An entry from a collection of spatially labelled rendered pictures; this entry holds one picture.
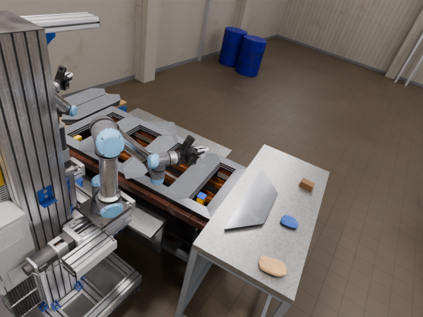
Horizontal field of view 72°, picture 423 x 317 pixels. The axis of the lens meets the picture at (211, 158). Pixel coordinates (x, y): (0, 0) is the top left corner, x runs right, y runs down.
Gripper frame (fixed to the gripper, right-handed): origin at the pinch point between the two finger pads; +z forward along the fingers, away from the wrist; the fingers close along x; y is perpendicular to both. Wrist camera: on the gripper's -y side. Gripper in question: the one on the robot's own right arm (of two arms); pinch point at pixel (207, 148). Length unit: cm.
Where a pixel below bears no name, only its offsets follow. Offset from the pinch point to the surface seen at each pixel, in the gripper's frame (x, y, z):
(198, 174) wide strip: -46, 54, 26
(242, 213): 19.3, 41.2, 19.9
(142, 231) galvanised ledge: -24, 75, -30
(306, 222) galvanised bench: 40, 46, 60
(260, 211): 22, 42, 33
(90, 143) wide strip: -110, 45, -44
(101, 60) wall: -390, 45, 33
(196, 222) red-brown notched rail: -6, 64, 3
